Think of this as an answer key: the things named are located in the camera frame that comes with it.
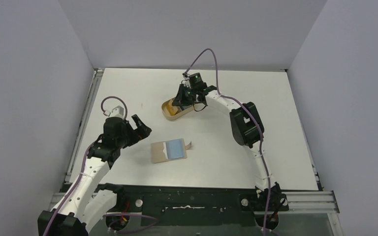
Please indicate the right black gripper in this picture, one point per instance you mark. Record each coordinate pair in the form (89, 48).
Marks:
(186, 94)

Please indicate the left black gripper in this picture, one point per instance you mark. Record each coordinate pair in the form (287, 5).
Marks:
(138, 134)

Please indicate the beige leather card holder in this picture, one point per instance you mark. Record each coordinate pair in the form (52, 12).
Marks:
(157, 155)

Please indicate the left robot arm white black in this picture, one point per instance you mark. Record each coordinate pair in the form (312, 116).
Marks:
(83, 205)

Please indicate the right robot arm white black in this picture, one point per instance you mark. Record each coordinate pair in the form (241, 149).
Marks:
(246, 125)

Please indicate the yellow card with black stripe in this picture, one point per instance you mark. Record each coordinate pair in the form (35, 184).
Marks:
(168, 103)

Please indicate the beige oval tray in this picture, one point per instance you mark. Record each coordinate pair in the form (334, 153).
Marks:
(186, 110)

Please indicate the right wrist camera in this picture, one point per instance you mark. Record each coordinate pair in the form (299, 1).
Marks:
(185, 80)

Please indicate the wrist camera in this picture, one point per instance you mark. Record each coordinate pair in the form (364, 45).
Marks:
(185, 80)
(118, 111)

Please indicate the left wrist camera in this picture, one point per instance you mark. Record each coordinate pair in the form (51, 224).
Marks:
(118, 111)

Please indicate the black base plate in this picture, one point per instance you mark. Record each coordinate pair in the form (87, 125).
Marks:
(190, 206)

